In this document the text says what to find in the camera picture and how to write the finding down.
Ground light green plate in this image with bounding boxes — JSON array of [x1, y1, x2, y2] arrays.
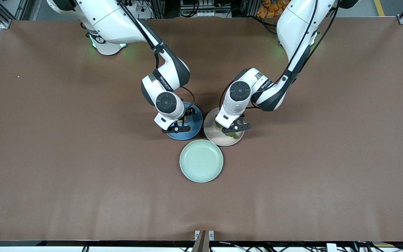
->
[[179, 139, 224, 183]]

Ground aluminium profile post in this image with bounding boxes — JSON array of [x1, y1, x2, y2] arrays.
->
[[238, 0, 261, 17], [152, 0, 167, 19]]

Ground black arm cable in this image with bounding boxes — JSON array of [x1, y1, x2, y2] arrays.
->
[[116, 0, 196, 110], [219, 0, 340, 110]]

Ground white power strip with plugs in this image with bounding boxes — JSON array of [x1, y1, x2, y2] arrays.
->
[[126, 0, 153, 20]]

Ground electrical control equipment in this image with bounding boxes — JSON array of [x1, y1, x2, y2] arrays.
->
[[180, 0, 232, 18]]

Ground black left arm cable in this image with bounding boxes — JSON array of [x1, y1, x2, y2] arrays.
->
[[219, 0, 340, 110]]

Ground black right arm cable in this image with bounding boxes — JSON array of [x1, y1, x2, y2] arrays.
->
[[116, 0, 196, 110]]

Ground black table edge rail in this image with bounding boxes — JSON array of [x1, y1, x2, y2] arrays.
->
[[0, 240, 403, 248]]

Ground beige plate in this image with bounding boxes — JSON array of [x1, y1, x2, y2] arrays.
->
[[203, 107, 246, 147]]

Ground brown table cover sheet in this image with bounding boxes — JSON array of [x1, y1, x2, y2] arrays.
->
[[0, 17, 403, 242]]

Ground metal table edge bracket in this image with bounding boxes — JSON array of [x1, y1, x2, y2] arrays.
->
[[195, 230, 215, 252]]

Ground bag of orange items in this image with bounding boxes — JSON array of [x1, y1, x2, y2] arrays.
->
[[256, 0, 287, 19]]

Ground green lettuce leaf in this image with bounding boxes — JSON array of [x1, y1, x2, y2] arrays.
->
[[215, 121, 240, 139]]

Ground blue plate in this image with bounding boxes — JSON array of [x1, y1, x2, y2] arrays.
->
[[167, 102, 204, 141]]

